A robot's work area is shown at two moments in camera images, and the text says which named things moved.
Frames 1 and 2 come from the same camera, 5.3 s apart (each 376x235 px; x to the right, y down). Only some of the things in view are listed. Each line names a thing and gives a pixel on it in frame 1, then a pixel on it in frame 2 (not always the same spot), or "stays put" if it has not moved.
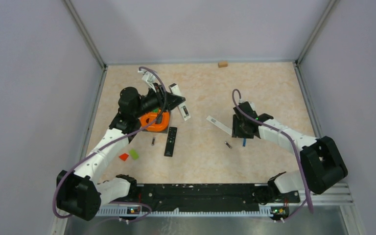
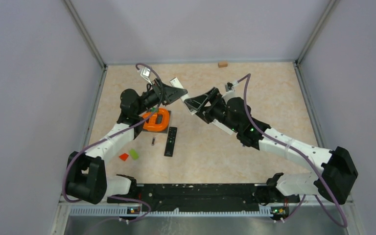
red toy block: [124, 156] stays put
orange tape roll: [147, 118] stays put
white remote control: [183, 107] to [175, 82]
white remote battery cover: [220, 125] stays put
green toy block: [134, 154] stays put
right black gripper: [236, 132] to [214, 96]
